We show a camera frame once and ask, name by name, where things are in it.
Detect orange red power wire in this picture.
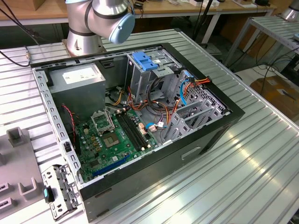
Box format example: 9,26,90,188
167,77,212,128

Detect grey metal disk bay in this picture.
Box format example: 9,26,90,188
161,84,232,145

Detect black RAM slot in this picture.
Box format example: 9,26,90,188
116,111,144,152
122,110,151,149

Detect grey metal drive cage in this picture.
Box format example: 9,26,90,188
126,48,183,103

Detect green motherboard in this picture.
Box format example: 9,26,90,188
75,108,159,184

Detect metal socket cover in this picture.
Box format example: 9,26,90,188
90,109,115,136

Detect square CPU socket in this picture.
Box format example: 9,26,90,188
101,133,122,149

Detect blue plastic drive latch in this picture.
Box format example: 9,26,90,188
132,52,159,72

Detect black open PC case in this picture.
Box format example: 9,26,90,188
29,42,246,224

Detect blue expansion slot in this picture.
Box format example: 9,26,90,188
92,154,131,179

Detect grey power supply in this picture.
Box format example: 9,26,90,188
48,63,107,122

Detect black case fan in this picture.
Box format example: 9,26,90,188
58,104,81,156

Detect white flat box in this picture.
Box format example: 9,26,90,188
189,0,220,7

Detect brown cardboard box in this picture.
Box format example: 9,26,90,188
249,76,299,119

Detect black clip teal tab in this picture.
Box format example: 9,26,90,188
43,186,56,203

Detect grey parts rack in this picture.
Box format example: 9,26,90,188
0,127,51,224

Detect metal slat table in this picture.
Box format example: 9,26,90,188
230,15,299,68

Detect multicoloured wire bundle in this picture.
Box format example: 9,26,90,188
105,86,178,128

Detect red twisted fan wire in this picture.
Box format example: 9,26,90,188
61,104,77,143

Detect wooden desk white frame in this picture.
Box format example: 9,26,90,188
0,0,278,45

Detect metal expansion bracket latch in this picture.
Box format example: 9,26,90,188
41,163,81,221

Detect black cable metal connector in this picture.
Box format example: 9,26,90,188
0,45,32,68

